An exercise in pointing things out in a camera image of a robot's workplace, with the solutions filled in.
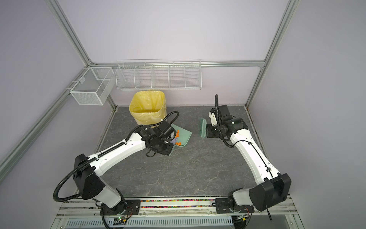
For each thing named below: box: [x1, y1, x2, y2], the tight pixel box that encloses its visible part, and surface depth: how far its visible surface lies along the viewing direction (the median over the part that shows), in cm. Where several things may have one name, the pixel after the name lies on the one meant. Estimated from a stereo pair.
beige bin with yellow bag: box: [128, 90, 168, 126], surface depth 96 cm
